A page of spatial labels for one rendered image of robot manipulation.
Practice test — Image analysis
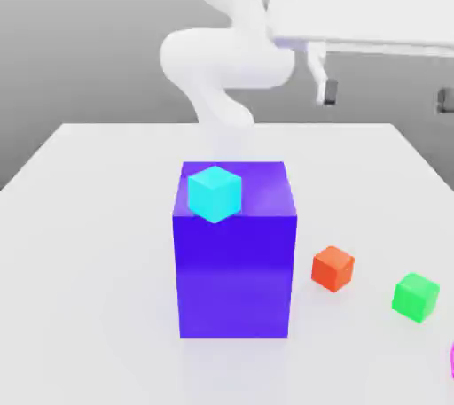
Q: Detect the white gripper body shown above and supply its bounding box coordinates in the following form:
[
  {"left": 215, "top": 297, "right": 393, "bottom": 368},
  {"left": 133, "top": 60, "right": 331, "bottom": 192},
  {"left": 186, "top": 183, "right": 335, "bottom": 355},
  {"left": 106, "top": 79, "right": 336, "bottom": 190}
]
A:
[{"left": 265, "top": 0, "right": 454, "bottom": 58}]

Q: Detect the small cyan cube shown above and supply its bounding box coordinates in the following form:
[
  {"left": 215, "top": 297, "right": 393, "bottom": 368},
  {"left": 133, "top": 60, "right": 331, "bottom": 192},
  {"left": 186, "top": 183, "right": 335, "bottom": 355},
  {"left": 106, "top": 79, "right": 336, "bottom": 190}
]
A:
[{"left": 186, "top": 164, "right": 243, "bottom": 225}]

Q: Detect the small orange cube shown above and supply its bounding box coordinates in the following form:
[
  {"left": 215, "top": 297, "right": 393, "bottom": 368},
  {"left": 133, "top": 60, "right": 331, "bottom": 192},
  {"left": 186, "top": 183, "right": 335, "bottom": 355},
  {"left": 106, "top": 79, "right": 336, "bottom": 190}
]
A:
[{"left": 310, "top": 245, "right": 356, "bottom": 294}]

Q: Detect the small green cube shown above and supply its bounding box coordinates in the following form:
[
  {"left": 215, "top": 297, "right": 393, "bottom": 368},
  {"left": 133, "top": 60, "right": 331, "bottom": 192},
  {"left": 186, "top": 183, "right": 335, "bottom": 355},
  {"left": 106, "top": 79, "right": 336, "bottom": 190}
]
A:
[{"left": 390, "top": 271, "right": 442, "bottom": 325}]

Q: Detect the large purple box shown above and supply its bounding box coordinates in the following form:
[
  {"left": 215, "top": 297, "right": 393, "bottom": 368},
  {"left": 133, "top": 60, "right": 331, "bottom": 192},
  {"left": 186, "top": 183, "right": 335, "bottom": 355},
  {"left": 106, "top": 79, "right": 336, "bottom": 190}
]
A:
[{"left": 171, "top": 160, "right": 298, "bottom": 339}]

